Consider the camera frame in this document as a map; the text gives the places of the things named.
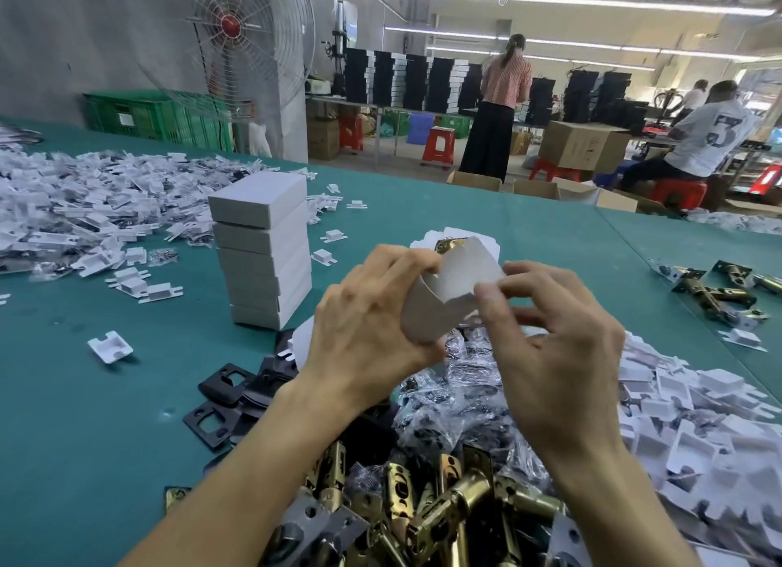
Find person's left hand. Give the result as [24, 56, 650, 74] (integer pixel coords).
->
[302, 244, 448, 413]

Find person's right hand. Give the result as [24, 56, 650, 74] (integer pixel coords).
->
[473, 261, 628, 465]

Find white folding cardboard box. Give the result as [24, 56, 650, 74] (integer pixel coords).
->
[400, 237, 508, 345]

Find person's right forearm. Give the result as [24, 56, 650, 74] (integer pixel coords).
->
[536, 441, 703, 567]

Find person's left forearm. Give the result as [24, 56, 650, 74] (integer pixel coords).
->
[118, 368, 375, 567]

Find flat white cardboard sheets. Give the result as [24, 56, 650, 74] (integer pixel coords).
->
[408, 226, 502, 267]

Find pile of clear screw bags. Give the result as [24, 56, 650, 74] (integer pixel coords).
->
[391, 325, 554, 494]

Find open cardboard carton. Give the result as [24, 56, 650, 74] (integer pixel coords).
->
[511, 177, 670, 216]
[445, 170, 503, 193]

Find red plastic stool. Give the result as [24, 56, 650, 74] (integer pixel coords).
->
[649, 178, 708, 212]
[528, 159, 583, 184]
[421, 126, 457, 168]
[337, 115, 365, 152]

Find blue plastic stool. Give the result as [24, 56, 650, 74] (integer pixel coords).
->
[406, 112, 435, 146]

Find stack of white boxes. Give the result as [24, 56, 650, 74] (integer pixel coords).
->
[208, 170, 313, 332]

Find small brown cardboard box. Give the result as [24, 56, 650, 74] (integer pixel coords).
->
[306, 117, 340, 162]

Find stacks of black boxes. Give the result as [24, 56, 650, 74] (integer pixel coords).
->
[527, 69, 650, 138]
[343, 48, 485, 114]

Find large brown cardboard box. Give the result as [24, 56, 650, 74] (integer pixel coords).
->
[537, 120, 632, 174]

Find pile of brass latches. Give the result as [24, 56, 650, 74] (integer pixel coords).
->
[164, 438, 587, 567]

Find pile of black strike plates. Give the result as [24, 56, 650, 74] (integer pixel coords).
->
[182, 331, 301, 453]

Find bench drill press machine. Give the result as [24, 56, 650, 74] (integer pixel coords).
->
[329, 0, 359, 97]

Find group of brass latches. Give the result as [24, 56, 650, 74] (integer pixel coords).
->
[649, 258, 782, 354]

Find heap of white cardboard inserts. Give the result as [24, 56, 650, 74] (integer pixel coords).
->
[616, 331, 782, 567]

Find green plastic crate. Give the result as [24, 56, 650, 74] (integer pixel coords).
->
[82, 89, 237, 153]

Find large pile of white inserts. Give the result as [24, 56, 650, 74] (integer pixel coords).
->
[0, 127, 319, 306]

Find wall fan with red hub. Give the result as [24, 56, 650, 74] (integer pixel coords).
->
[136, 0, 316, 123]

